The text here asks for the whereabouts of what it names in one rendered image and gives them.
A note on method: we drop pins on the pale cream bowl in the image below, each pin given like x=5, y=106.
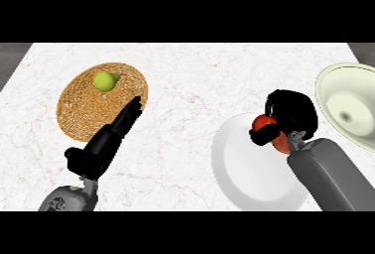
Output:
x=353, y=102

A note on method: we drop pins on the white plate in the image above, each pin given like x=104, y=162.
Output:
x=255, y=172

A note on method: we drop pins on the red tomato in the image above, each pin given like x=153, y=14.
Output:
x=265, y=122

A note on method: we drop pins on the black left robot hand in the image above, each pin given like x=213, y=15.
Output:
x=105, y=145

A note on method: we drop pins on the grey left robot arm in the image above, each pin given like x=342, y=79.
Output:
x=73, y=196

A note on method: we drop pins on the round wicker placemat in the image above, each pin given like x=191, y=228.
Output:
x=88, y=105

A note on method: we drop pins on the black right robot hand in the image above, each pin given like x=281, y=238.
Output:
x=291, y=110

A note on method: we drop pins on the green pear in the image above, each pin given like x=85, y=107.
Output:
x=105, y=81

